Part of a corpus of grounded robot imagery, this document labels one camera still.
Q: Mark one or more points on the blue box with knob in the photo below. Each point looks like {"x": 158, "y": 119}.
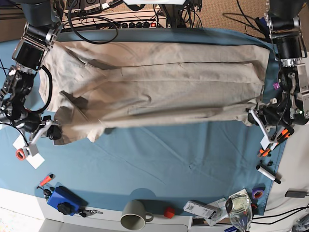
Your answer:
{"x": 65, "y": 201}

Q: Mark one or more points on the beige ceramic mug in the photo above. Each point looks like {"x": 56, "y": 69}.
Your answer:
{"x": 134, "y": 216}

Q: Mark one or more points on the red tape roll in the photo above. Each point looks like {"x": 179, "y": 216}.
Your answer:
{"x": 20, "y": 154}

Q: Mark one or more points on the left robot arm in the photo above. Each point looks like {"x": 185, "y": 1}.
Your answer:
{"x": 277, "y": 118}

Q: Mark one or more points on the beige T-shirt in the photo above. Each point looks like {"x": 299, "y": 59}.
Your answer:
{"x": 121, "y": 85}

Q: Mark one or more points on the white barcode package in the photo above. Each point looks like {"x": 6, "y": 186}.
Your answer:
{"x": 202, "y": 210}

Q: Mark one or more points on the white black marker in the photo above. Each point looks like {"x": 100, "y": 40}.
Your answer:
{"x": 268, "y": 174}

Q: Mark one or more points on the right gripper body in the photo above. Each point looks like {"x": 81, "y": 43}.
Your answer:
{"x": 43, "y": 127}

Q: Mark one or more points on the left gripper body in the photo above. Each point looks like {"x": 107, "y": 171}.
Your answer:
{"x": 267, "y": 142}

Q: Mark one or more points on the small red cube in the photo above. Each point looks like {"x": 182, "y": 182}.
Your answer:
{"x": 169, "y": 212}

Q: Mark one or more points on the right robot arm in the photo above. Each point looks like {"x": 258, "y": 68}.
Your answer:
{"x": 44, "y": 23}

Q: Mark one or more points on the clear wine glass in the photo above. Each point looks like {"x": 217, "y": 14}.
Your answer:
{"x": 239, "y": 211}

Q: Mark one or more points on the blue table cloth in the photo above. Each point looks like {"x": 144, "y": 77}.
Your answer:
{"x": 161, "y": 166}

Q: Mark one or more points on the white paper sheet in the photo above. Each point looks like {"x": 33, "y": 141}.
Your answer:
{"x": 33, "y": 156}

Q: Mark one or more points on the orange marker pen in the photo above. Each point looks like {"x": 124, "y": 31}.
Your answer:
{"x": 46, "y": 180}

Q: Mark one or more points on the orange black utility knife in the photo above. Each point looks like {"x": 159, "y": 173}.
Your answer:
{"x": 280, "y": 137}

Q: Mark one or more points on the purple tape roll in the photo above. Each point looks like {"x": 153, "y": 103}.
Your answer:
{"x": 257, "y": 193}

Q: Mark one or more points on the black phone on table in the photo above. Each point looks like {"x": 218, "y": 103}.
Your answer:
{"x": 296, "y": 194}

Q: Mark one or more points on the metal keys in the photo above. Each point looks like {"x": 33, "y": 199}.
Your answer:
{"x": 86, "y": 213}

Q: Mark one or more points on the black power strip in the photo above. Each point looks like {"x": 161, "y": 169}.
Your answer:
{"x": 140, "y": 24}

